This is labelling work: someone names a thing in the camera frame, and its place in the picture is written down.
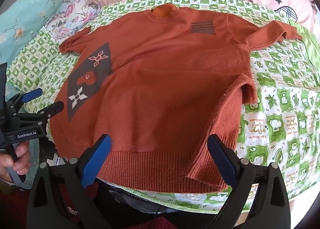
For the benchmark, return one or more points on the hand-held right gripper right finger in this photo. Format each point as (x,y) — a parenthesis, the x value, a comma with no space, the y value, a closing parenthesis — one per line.
(223,161)

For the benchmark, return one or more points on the green checked printed blanket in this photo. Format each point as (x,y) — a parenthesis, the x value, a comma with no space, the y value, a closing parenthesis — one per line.
(280,108)

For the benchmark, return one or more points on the white purple floral pillow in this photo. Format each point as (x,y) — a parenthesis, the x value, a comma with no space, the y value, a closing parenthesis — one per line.
(72,11)

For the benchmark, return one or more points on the person's left hand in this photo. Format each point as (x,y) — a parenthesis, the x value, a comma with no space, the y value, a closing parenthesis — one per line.
(22,156)

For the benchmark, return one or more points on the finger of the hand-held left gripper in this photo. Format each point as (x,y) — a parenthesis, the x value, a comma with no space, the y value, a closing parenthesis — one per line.
(32,94)
(53,108)

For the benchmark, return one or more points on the orange knit sweater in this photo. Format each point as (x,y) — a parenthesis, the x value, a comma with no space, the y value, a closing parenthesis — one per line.
(162,93)

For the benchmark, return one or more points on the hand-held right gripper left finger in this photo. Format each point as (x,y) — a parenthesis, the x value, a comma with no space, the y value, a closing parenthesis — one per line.
(96,161)

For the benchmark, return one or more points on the teal floral pillow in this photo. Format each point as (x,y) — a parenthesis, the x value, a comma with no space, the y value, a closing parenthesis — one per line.
(30,11)

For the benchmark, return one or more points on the dark red clothing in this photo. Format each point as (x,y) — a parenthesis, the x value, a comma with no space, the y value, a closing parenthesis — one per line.
(15,209)

